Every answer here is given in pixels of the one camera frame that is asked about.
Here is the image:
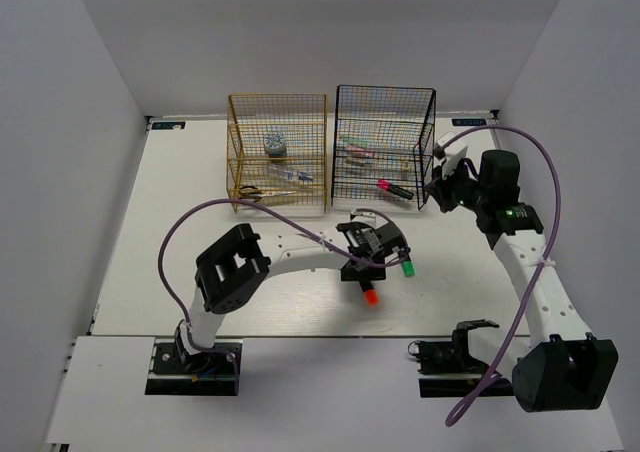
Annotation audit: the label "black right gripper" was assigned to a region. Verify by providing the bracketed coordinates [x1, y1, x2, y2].
[424, 156, 489, 213]

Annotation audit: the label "green black highlighter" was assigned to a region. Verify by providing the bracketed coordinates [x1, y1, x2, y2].
[400, 258, 415, 278]

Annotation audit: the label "orange black highlighter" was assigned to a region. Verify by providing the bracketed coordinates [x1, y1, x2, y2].
[359, 280, 379, 307]

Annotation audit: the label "pink black highlighter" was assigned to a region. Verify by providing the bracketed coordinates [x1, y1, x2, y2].
[376, 179, 414, 200]

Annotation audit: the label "grey white eraser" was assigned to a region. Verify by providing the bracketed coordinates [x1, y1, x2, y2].
[344, 156, 373, 169]

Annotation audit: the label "pink correction tape dispenser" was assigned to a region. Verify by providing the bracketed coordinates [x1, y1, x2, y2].
[345, 145, 373, 157]

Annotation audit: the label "green correction tape dispenser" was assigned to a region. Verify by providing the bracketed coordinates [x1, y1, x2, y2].
[340, 136, 368, 148]

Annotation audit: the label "black handled scissors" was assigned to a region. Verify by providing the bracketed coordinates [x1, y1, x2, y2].
[238, 185, 297, 204]

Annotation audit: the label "round blue white tape tin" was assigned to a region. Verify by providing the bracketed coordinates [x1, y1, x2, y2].
[263, 132, 287, 159]

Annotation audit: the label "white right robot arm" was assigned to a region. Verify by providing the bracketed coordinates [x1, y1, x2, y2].
[425, 149, 618, 412]

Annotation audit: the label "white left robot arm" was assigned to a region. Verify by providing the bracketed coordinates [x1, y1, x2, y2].
[174, 220, 412, 373]

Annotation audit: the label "left blue table label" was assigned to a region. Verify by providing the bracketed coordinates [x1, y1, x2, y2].
[151, 121, 186, 130]

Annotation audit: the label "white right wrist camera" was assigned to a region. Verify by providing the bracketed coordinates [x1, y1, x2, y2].
[434, 132, 468, 177]

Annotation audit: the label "black wire mesh basket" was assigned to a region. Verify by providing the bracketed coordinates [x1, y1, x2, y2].
[330, 84, 437, 210]

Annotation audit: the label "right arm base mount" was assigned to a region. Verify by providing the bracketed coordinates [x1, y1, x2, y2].
[407, 340, 488, 398]

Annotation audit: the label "gold wire mesh basket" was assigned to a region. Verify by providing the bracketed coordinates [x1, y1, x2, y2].
[226, 93, 328, 213]

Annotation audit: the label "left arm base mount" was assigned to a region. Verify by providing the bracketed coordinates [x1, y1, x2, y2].
[145, 341, 239, 397]

